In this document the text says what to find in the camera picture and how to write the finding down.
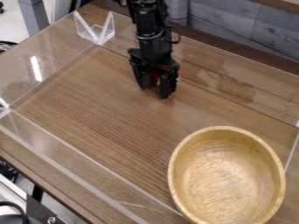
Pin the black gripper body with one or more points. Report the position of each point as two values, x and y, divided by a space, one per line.
153 54

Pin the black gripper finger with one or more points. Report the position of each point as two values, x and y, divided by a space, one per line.
142 76
168 80

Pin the red toy with green stem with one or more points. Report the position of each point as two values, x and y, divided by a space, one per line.
154 80

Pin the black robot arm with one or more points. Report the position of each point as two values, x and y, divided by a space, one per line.
148 14

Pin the brown wooden bowl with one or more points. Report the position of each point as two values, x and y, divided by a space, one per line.
225 177

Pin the clear acrylic tray enclosure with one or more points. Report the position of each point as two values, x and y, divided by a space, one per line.
92 138

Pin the grey post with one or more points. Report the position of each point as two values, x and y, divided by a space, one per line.
33 15

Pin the black metal bracket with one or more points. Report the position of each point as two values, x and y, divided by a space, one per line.
38 214

